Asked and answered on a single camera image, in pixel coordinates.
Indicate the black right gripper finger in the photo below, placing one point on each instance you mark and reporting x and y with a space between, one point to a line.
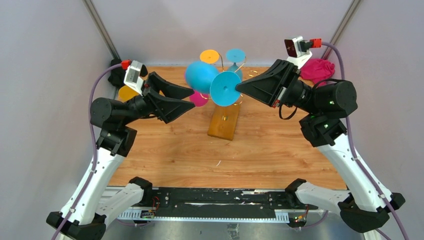
266 92
279 75

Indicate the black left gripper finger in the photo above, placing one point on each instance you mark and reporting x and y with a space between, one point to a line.
171 90
169 109

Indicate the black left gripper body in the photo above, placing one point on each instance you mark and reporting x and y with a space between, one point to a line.
144 101

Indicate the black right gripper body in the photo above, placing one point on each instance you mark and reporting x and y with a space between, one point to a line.
294 91

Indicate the pink wine glass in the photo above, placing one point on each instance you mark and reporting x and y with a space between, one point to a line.
199 99

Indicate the blue wine glass front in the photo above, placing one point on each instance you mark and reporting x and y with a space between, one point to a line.
219 85

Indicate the blue wine glass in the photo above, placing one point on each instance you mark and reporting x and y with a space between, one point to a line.
219 85
237 57

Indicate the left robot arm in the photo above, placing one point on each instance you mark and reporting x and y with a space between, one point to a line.
99 159

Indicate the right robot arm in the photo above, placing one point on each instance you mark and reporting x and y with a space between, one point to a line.
366 204

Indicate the blue wine glass rear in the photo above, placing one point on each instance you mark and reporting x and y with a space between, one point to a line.
237 57

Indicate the pink cloth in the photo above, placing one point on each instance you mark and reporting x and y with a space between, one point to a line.
317 70

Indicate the black cloth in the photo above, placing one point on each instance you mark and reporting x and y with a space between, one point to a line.
116 77

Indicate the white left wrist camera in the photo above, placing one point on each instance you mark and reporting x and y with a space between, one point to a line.
133 76

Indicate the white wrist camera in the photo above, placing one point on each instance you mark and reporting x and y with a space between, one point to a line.
299 50
133 76

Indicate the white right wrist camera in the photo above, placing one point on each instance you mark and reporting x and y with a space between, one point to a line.
299 50

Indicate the gold wire wine glass rack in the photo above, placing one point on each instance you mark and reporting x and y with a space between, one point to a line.
224 119

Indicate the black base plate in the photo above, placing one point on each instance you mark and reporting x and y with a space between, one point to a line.
217 203

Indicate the aluminium front rail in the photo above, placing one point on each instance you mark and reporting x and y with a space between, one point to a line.
294 219

